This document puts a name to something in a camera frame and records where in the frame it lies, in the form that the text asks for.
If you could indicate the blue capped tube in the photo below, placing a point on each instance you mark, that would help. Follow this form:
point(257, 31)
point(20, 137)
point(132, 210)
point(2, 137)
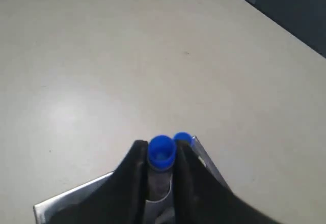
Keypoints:
point(161, 157)
point(183, 136)

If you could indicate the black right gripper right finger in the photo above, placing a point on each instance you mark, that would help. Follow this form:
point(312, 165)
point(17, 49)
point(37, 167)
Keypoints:
point(200, 198)

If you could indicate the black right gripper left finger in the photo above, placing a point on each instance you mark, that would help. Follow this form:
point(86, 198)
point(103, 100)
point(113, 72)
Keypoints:
point(121, 198)

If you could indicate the blue capped tube back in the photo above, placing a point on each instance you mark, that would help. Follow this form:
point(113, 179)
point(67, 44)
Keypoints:
point(161, 157)

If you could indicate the stainless steel test tube rack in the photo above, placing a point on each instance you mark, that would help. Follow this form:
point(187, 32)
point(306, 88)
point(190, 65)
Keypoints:
point(44, 210)

